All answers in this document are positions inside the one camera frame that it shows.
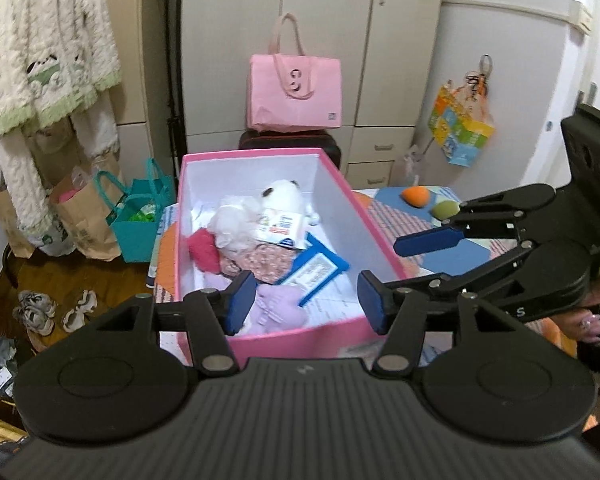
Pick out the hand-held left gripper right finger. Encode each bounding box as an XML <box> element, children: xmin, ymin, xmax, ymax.
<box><xmin>357</xmin><ymin>270</ymin><xmax>518</xmax><ymax>378</ymax></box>

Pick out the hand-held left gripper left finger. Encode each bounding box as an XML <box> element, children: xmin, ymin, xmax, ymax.
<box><xmin>92</xmin><ymin>270</ymin><xmax>257</xmax><ymax>380</ymax></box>

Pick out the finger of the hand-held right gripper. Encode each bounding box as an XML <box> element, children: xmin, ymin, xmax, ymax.
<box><xmin>393</xmin><ymin>183</ymin><xmax>556</xmax><ymax>257</ymax></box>
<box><xmin>385</xmin><ymin>237</ymin><xmax>538</xmax><ymax>306</ymax></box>

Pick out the purple plush toy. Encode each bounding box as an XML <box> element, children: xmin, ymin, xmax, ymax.
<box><xmin>240</xmin><ymin>282</ymin><xmax>306</xmax><ymax>336</ymax></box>

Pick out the floral cloth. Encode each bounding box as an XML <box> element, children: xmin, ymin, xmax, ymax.
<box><xmin>220</xmin><ymin>242</ymin><xmax>298</xmax><ymax>286</ymax></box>

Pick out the pink fluffy pouch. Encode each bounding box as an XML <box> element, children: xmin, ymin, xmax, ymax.
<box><xmin>187</xmin><ymin>227</ymin><xmax>223</xmax><ymax>273</ymax></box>

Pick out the blue packet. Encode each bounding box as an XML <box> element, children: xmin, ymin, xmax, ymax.
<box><xmin>280</xmin><ymin>232</ymin><xmax>351</xmax><ymax>307</ymax></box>

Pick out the white fluffy mesh ball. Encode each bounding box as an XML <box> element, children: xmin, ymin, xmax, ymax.
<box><xmin>212</xmin><ymin>195</ymin><xmax>263</xmax><ymax>251</ymax></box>

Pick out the pink cardboard box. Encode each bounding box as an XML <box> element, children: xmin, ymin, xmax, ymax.
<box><xmin>175</xmin><ymin>147</ymin><xmax>411</xmax><ymax>368</ymax></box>

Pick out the white tissue packet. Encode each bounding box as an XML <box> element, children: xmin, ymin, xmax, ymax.
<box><xmin>255</xmin><ymin>212</ymin><xmax>306</xmax><ymax>248</ymax></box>

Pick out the white panda plush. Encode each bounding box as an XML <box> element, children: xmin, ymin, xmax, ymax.
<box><xmin>260</xmin><ymin>180</ymin><xmax>321</xmax><ymax>226</ymax></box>

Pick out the person's right hand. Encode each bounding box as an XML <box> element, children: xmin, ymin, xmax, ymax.
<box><xmin>555</xmin><ymin>280</ymin><xmax>600</xmax><ymax>347</ymax></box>

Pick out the printed paper sheet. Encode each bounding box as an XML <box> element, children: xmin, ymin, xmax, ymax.
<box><xmin>300</xmin><ymin>280</ymin><xmax>366</xmax><ymax>326</ymax></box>

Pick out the orange toy ball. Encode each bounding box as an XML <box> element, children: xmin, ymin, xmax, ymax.
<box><xmin>401</xmin><ymin>186</ymin><xmax>429</xmax><ymax>207</ymax></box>

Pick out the clear plastic bag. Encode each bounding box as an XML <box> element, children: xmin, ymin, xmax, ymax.
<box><xmin>405</xmin><ymin>145</ymin><xmax>431</xmax><ymax>186</ymax></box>

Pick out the colourful gift bag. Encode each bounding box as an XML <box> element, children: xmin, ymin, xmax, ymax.
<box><xmin>426</xmin><ymin>80</ymin><xmax>496</xmax><ymax>167</ymax></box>

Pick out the teal woven bag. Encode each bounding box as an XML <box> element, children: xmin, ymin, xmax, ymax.
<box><xmin>94</xmin><ymin>157</ymin><xmax>173</xmax><ymax>263</ymax></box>

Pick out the black suitcase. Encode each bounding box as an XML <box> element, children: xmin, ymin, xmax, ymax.
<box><xmin>238</xmin><ymin>129</ymin><xmax>342</xmax><ymax>171</ymax></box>

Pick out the brown paper bag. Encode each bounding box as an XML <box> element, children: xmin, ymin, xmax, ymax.
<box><xmin>47</xmin><ymin>152</ymin><xmax>123</xmax><ymax>261</ymax></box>
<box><xmin>0</xmin><ymin>185</ymin><xmax>36</xmax><ymax>258</ymax></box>

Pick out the pink tote bag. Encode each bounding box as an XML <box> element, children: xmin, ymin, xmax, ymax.
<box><xmin>246</xmin><ymin>12</ymin><xmax>342</xmax><ymax>133</ymax></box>

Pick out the white green plastic bag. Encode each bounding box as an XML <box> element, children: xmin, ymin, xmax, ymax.
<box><xmin>35</xmin><ymin>215</ymin><xmax>76</xmax><ymax>256</ymax></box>

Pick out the white door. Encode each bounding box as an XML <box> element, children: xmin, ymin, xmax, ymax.
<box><xmin>525</xmin><ymin>0</ymin><xmax>600</xmax><ymax>191</ymax></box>

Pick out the light wooden cabinet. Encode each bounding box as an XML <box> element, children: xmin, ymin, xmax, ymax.
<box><xmin>112</xmin><ymin>0</ymin><xmax>186</xmax><ymax>196</ymax></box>

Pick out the dark crumpled bag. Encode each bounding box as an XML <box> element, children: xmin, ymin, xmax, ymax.
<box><xmin>0</xmin><ymin>337</ymin><xmax>21</xmax><ymax>401</ymax></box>

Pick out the grey wardrobe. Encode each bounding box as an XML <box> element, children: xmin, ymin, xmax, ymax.
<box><xmin>180</xmin><ymin>0</ymin><xmax>446</xmax><ymax>188</ymax></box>

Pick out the white fleece robe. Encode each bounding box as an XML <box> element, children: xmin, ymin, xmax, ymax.
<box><xmin>0</xmin><ymin>0</ymin><xmax>122</xmax><ymax>241</ymax></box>

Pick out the metal door handle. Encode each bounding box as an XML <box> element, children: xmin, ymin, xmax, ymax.
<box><xmin>575</xmin><ymin>82</ymin><xmax>598</xmax><ymax>111</ymax></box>

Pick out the beige wall switch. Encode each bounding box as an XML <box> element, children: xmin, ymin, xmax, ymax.
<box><xmin>567</xmin><ymin>0</ymin><xmax>595</xmax><ymax>36</ymax></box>

